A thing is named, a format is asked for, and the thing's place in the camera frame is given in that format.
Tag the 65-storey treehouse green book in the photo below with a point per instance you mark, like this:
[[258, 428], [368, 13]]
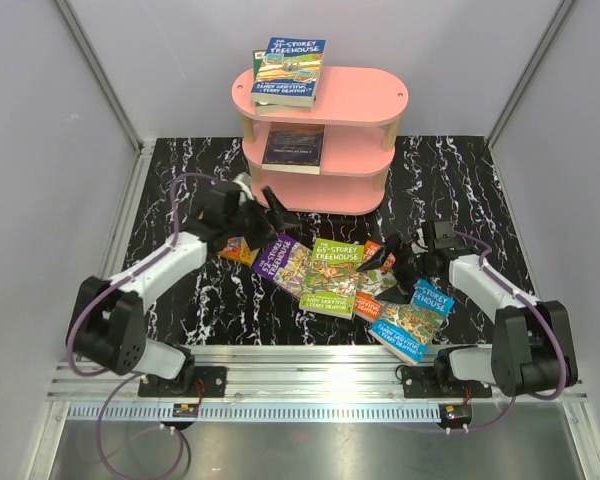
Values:
[[332, 278]]

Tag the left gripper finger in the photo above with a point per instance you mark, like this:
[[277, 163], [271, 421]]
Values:
[[261, 237], [278, 216]]

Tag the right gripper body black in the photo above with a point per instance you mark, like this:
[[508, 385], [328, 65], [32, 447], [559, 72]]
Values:
[[412, 267]]

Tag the pink three-tier shelf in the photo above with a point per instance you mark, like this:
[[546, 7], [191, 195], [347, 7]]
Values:
[[360, 109]]

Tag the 130-storey treehouse orange book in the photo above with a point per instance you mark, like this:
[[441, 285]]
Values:
[[238, 250]]

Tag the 78-storey treehouse orange book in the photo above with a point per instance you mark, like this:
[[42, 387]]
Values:
[[375, 282]]

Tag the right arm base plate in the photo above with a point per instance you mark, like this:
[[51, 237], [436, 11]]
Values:
[[423, 382]]

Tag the dark brown paperback book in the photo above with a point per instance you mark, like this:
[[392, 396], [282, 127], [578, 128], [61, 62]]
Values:
[[294, 148]]

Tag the aluminium mounting rail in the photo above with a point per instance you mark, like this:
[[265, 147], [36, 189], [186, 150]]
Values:
[[270, 383]]

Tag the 91-storey treehouse blue book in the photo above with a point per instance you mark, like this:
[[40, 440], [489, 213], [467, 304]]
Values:
[[289, 72]]

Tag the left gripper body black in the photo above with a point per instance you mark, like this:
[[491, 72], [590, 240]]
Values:
[[247, 219]]

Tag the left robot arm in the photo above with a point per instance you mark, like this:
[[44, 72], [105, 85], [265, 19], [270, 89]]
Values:
[[108, 327]]

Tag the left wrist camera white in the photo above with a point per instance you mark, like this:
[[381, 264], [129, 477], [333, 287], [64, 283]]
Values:
[[244, 181]]

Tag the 52-storey treehouse purple book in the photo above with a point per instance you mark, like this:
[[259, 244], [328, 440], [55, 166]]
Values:
[[285, 263]]

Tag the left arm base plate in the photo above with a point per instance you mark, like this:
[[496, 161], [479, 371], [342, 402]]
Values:
[[210, 381]]

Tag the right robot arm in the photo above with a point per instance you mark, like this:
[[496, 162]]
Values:
[[532, 351]]

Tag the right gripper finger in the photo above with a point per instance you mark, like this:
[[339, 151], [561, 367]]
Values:
[[381, 256], [401, 293]]

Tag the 26-storey treehouse blue book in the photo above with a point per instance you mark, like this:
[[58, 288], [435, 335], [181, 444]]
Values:
[[408, 329]]

